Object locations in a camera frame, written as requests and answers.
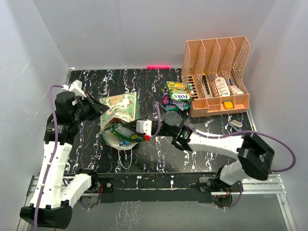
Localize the blue snack packet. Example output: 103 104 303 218
119 140 130 147

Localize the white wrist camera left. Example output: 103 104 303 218
63 80 86 98

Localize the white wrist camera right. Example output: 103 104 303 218
136 120 152 141

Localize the red light strip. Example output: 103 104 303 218
146 64 170 69

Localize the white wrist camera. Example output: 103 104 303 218
63 80 86 98
136 120 152 141

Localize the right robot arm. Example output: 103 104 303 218
150 112 275 192

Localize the purple cable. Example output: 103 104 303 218
149 101 296 173
32 85 70 229

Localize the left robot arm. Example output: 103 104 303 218
20 91 109 229

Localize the aluminium frame rail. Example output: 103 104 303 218
16 113 298 231

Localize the white label bottle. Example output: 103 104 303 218
215 77 231 97

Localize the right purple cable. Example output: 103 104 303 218
149 101 296 173

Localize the yellow object in organizer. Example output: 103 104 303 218
222 101 233 110

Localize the green paper bag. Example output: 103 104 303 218
99 92 141 152

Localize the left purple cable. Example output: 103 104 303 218
32 85 70 229

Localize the black yellow marker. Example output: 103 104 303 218
202 73 212 98

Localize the teal Fox's candy bag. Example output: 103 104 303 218
166 104 187 112

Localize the purple snack packet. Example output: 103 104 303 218
160 88 191 111

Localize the orange file organizer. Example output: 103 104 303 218
181 36 250 118

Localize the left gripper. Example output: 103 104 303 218
72 92 109 124

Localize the yellow green Fox's packet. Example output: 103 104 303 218
104 123 144 143

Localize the grey white clip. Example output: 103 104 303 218
229 120 243 131

